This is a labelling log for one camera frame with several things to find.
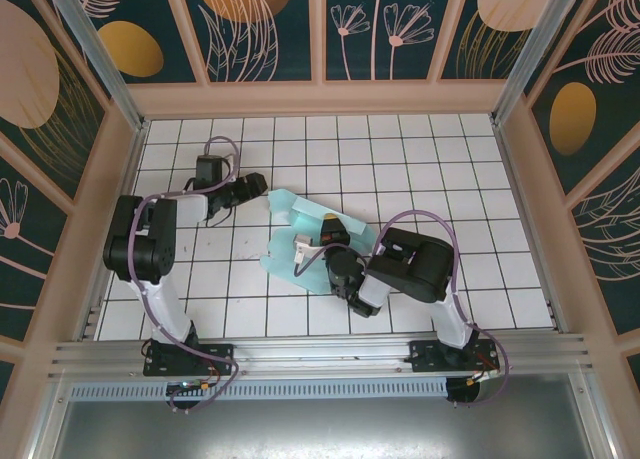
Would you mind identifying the light teal paper box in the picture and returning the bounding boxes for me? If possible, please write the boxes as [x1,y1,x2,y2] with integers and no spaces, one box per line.
[262,188,379,296]

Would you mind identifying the grey metal sheet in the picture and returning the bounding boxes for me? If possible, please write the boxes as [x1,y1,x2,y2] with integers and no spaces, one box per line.
[29,398,616,459]

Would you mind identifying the yellow power connector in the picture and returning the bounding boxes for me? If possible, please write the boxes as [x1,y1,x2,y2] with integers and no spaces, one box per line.
[464,371,501,388]

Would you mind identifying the small circuit board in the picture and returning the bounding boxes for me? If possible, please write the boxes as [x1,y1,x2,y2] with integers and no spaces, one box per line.
[166,378,216,398]

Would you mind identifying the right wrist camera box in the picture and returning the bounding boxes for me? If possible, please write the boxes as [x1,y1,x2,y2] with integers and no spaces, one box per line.
[292,233,321,273]

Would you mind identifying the aluminium side rail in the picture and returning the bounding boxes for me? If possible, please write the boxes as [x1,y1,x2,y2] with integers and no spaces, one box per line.
[74,121,151,341]
[492,121,564,333]

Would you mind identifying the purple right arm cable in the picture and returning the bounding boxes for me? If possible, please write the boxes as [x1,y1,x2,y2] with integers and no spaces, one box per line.
[294,209,512,410]

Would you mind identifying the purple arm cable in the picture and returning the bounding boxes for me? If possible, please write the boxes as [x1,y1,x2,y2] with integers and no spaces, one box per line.
[294,209,512,410]
[127,136,244,415]

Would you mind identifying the aluminium mounting rail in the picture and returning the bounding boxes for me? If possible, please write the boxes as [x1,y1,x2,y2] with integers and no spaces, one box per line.
[47,334,596,380]

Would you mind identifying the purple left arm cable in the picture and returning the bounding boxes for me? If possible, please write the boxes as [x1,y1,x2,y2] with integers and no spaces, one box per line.
[127,136,244,415]

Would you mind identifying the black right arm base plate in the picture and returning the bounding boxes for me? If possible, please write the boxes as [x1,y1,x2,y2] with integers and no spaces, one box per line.
[407,339,501,375]

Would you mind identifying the grey slotted cable duct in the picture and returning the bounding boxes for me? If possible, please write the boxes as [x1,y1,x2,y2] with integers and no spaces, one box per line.
[69,378,449,399]

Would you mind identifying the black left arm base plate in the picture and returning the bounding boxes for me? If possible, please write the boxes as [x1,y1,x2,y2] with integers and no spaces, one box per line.
[143,342,236,378]

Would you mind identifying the aluminium frame post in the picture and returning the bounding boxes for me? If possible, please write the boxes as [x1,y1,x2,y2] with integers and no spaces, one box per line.
[489,0,594,125]
[39,0,151,133]

